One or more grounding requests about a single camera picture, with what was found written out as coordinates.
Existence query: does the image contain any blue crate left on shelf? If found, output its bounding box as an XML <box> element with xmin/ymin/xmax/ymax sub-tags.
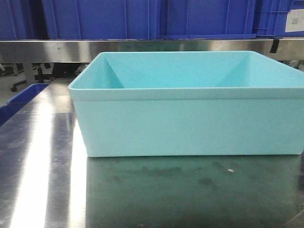
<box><xmin>0</xmin><ymin>0</ymin><xmax>48</xmax><ymax>40</ymax></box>

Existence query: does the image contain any stainless steel shelf rail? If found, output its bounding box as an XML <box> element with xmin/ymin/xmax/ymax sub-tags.
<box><xmin>0</xmin><ymin>38</ymin><xmax>304</xmax><ymax>63</ymax></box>

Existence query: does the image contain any blue bin beside table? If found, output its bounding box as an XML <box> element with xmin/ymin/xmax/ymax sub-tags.
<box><xmin>0</xmin><ymin>84</ymin><xmax>49</xmax><ymax>126</ymax></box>

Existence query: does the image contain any blue crate on shelf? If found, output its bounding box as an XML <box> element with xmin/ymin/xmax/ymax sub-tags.
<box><xmin>42</xmin><ymin>0</ymin><xmax>255</xmax><ymax>40</ymax></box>
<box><xmin>0</xmin><ymin>0</ymin><xmax>48</xmax><ymax>40</ymax></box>

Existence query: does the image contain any black tape strip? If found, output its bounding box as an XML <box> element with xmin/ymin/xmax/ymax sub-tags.
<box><xmin>270</xmin><ymin>38</ymin><xmax>280</xmax><ymax>54</ymax></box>

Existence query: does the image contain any blue crate right with label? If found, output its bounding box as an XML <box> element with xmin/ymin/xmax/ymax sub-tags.
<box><xmin>253</xmin><ymin>0</ymin><xmax>304</xmax><ymax>38</ymax></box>

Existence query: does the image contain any light teal plastic bin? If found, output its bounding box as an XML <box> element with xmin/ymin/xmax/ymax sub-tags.
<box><xmin>68</xmin><ymin>51</ymin><xmax>304</xmax><ymax>157</ymax></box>

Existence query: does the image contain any black office chair base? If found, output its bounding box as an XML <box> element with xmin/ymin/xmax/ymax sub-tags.
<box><xmin>10</xmin><ymin>63</ymin><xmax>52</xmax><ymax>92</ymax></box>

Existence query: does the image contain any blue crate middle on shelf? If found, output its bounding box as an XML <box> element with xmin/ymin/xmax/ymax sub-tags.
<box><xmin>42</xmin><ymin>0</ymin><xmax>255</xmax><ymax>40</ymax></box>

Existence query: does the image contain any white paper label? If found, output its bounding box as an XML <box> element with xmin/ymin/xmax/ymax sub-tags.
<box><xmin>285</xmin><ymin>9</ymin><xmax>304</xmax><ymax>32</ymax></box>

